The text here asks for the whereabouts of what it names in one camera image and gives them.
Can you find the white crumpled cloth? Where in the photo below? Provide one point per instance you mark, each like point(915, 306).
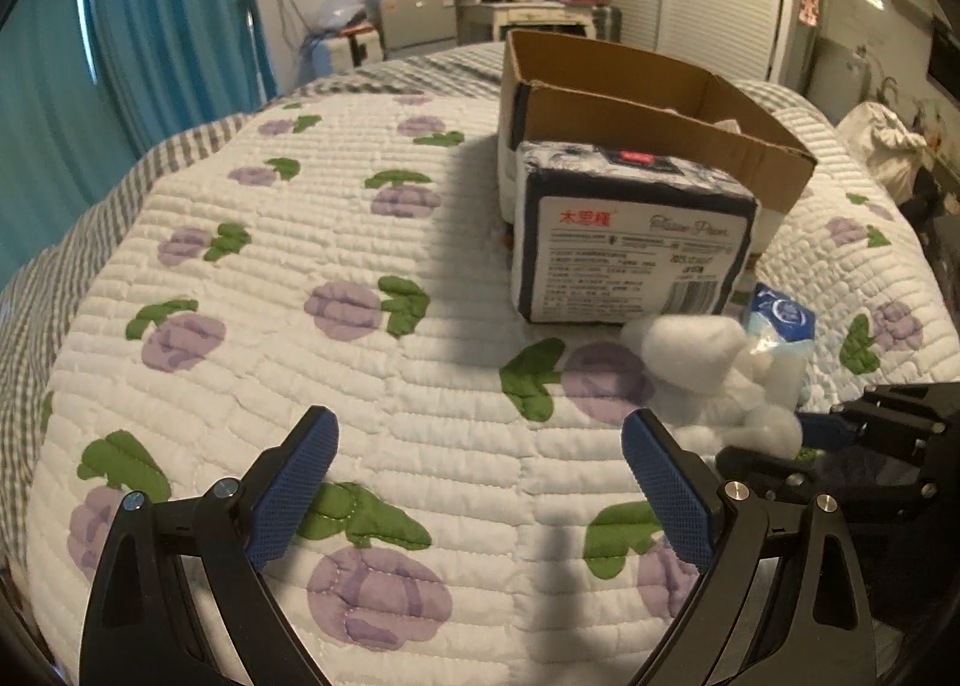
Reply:
point(885, 146)

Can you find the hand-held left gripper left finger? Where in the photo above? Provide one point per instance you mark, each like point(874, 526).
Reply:
point(300, 483)

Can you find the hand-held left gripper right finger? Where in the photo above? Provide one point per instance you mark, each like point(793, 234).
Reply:
point(667, 495)

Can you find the grey storage cabinet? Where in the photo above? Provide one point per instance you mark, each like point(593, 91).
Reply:
point(412, 19)

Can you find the teal window curtain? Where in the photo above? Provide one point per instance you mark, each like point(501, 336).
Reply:
point(112, 41)

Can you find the brown cardboard box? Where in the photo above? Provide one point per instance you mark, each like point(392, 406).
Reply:
point(600, 105)

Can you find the bag of white cotton balls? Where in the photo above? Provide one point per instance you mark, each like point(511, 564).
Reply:
point(694, 356)

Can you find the white dressing table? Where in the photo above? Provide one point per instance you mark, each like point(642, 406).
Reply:
point(525, 15)

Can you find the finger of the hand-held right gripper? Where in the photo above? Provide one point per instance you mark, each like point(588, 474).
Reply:
point(885, 410)
point(765, 465)

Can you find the white quilt with purple flowers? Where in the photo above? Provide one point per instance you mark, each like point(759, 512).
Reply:
point(337, 386)

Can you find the navy white tissue paper pack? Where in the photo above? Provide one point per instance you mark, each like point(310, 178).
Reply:
point(637, 259)

